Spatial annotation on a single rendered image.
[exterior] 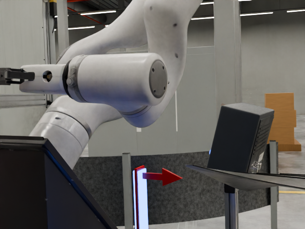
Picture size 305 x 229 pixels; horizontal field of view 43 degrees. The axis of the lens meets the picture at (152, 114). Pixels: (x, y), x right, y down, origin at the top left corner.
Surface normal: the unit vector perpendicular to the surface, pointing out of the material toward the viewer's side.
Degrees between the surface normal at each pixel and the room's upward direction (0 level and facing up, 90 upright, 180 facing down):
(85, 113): 75
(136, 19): 92
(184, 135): 90
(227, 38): 90
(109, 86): 105
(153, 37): 122
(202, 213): 90
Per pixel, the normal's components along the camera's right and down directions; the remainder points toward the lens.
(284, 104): -0.21, 0.06
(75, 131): 0.72, -0.24
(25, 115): 0.90, 0.00
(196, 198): 0.28, 0.04
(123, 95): -0.40, 0.66
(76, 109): 0.35, -0.53
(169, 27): -0.15, 0.67
